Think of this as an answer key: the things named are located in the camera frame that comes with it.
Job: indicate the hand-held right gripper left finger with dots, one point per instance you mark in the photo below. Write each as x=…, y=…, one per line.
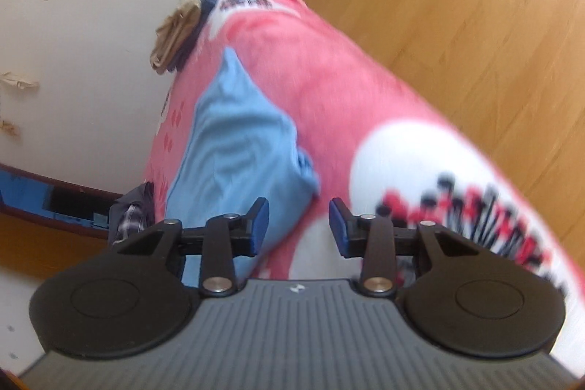
x=260, y=230

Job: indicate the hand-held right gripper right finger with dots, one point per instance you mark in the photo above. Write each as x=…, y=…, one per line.
x=339, y=230

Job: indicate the light blue t-shirt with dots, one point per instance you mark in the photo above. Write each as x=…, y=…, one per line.
x=237, y=143

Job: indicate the folded tan clothes stack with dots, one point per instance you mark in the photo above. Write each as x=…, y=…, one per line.
x=178, y=29

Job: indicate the dark plaid shirt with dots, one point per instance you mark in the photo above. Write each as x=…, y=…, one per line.
x=132, y=212

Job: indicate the pink floral blanket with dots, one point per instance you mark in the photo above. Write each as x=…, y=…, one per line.
x=342, y=97

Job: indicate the torn cloth scrap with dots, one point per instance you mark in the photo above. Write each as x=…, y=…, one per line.
x=18, y=81

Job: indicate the wooden door frame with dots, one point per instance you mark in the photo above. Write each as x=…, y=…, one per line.
x=55, y=207

